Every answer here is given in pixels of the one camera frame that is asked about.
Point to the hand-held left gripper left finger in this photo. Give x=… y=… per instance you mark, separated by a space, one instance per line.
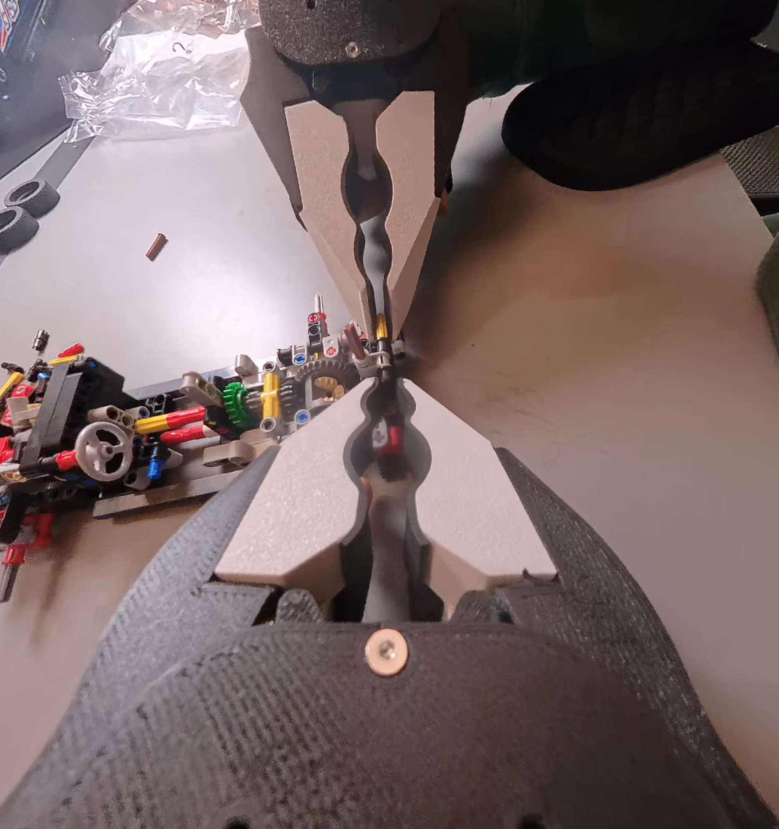
x=292 y=511

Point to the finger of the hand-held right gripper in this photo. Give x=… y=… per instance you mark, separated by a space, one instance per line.
x=412 y=181
x=318 y=181

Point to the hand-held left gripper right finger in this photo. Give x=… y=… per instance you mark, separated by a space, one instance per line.
x=486 y=511

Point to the yellow lego pin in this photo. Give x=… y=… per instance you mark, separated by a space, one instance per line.
x=382 y=324

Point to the lego car chassis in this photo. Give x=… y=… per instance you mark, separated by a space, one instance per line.
x=72 y=395

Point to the pile of small lego pins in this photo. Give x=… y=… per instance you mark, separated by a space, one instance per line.
x=42 y=339

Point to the brown lego axle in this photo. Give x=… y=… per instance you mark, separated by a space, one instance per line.
x=157 y=247

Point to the black lego tire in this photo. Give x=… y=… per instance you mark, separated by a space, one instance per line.
x=33 y=204
x=7 y=239

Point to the black lego set box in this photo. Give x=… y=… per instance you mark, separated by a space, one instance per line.
x=1 y=65

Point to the clear plastic bag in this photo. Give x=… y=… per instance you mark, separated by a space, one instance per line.
x=169 y=84

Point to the black mesh chair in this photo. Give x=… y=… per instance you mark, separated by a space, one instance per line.
x=765 y=168

